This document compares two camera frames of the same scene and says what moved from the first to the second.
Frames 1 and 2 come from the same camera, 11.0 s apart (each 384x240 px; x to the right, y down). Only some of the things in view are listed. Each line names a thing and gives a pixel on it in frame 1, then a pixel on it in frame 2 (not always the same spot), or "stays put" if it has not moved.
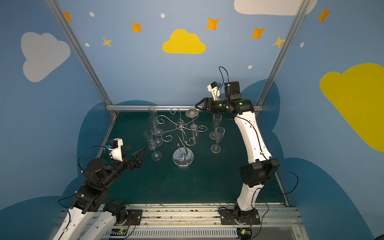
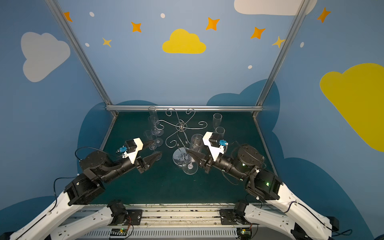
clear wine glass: (217, 118) stays put
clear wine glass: (157, 131) stays put
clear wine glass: (219, 132) stays put
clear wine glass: (158, 142) stays put
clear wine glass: (149, 135) stays put
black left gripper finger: (139, 156) → (150, 159)
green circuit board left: (118, 232) stays put
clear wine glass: (192, 113) → (196, 143)
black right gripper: (205, 105) → (205, 160)
